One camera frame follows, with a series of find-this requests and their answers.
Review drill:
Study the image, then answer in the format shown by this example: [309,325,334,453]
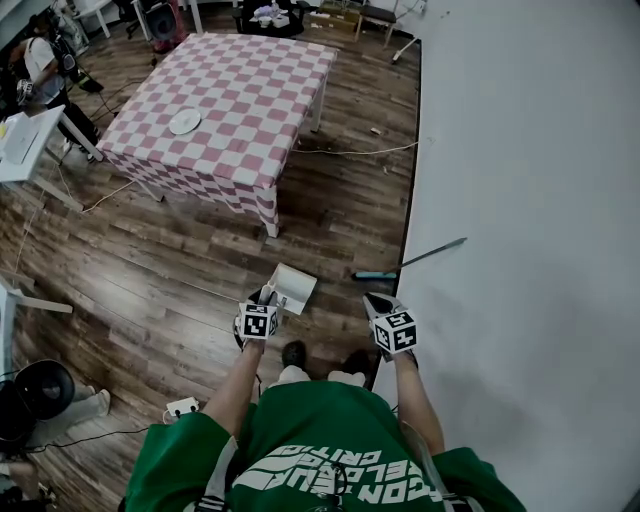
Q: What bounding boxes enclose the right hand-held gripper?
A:
[362,292,419,358]

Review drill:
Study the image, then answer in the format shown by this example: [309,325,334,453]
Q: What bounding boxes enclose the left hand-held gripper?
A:
[237,286,289,343]

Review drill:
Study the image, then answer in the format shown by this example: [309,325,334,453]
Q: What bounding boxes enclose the white long-handled dustpan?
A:
[259,262,319,316]

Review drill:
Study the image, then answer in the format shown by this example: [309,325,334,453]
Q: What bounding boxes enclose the person's left forearm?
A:
[202,339,266,441]

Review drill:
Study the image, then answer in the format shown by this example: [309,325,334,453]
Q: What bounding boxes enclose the person's right forearm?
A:
[389,352,446,456]

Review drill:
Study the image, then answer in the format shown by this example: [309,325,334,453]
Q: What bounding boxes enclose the teal broom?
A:
[351,237,469,282]

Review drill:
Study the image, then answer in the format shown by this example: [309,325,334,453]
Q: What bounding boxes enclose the person's left black shoe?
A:
[280,339,309,369]

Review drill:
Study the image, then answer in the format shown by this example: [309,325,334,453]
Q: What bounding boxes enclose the person's black shoe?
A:
[342,348,374,374]
[280,339,309,369]

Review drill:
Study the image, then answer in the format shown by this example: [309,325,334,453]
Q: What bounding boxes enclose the person's right black shoe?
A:
[342,348,374,374]

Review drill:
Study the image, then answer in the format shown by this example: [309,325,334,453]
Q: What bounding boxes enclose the person's light trousers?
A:
[269,364,369,389]

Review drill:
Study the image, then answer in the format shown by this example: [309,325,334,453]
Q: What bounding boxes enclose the white power strip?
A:
[164,397,200,417]

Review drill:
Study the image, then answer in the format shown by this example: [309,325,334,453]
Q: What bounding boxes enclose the person's green t-shirt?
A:
[123,380,526,512]

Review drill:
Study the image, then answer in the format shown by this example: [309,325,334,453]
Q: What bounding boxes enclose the white plate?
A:
[168,108,202,136]

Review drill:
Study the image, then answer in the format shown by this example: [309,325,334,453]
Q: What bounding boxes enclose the red white checkered tablecloth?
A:
[96,32,340,239]

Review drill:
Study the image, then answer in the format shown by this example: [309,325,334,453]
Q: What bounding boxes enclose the black round hat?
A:
[12,358,76,422]

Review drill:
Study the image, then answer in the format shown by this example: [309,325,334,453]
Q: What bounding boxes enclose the white side table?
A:
[0,272,74,381]

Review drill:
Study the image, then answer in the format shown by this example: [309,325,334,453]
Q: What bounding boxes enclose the white desk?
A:
[74,0,114,39]
[187,0,241,34]
[0,104,104,211]

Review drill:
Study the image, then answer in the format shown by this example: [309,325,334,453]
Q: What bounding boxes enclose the brown cardboard box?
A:
[304,12,364,34]

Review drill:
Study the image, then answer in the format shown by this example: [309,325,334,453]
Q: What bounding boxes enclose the black headrest office chair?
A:
[234,0,311,39]

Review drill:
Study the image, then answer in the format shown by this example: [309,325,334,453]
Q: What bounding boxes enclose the wooden chair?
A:
[354,0,401,49]

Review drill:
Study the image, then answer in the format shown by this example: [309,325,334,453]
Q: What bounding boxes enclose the white appliance box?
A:
[0,112,51,166]

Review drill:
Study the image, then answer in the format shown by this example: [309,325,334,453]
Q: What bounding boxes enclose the grey shoulder strap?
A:
[397,419,441,496]
[202,437,239,512]

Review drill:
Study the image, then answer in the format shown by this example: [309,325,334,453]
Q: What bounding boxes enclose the black floor cable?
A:
[22,423,169,454]

